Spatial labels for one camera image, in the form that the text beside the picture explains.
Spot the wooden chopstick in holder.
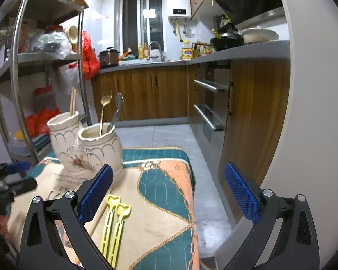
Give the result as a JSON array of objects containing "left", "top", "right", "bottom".
[
  {"left": 73, "top": 89, "right": 77, "bottom": 115},
  {"left": 69, "top": 87, "right": 75, "bottom": 116}
]

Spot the white water heater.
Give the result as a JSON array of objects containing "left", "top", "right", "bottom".
[{"left": 166, "top": 0, "right": 192, "bottom": 20}]

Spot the wooden chopstick on mat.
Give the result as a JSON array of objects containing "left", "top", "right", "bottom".
[{"left": 85, "top": 187, "right": 113, "bottom": 236}]

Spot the yellow plastic tong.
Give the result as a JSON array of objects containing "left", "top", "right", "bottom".
[
  {"left": 100, "top": 194, "right": 121, "bottom": 258},
  {"left": 108, "top": 203, "right": 131, "bottom": 268}
]

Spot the yellow oil bottle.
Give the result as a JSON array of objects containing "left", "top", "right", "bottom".
[{"left": 181, "top": 40, "right": 193, "bottom": 60}]

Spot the metal shelf rack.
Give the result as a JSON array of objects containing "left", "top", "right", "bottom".
[{"left": 0, "top": 0, "right": 84, "bottom": 165}]

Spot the silver spoon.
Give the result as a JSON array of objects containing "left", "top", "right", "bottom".
[{"left": 107, "top": 93, "right": 124, "bottom": 132}]

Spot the gold fork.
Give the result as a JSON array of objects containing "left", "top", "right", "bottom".
[{"left": 99, "top": 90, "right": 112, "bottom": 136}]

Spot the black wok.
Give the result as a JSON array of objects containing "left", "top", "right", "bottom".
[{"left": 210, "top": 29, "right": 244, "bottom": 52}]

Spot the chrome sink faucet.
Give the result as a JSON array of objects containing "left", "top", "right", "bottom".
[{"left": 146, "top": 41, "right": 165, "bottom": 62}]

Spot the clear plastic bag on shelf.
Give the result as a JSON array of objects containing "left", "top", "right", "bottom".
[{"left": 30, "top": 31, "right": 72, "bottom": 60}]

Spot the patterned table mat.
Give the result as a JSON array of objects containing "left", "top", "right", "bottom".
[{"left": 8, "top": 148, "right": 201, "bottom": 269}]

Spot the red hanging plastic bag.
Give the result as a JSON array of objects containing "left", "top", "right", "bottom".
[{"left": 82, "top": 31, "right": 100, "bottom": 81}]

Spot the red plastic bag low shelf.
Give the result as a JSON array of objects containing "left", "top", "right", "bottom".
[{"left": 25, "top": 108, "right": 60, "bottom": 137}]

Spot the white double ceramic utensil holder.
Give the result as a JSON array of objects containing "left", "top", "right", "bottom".
[{"left": 47, "top": 112, "right": 124, "bottom": 176}]

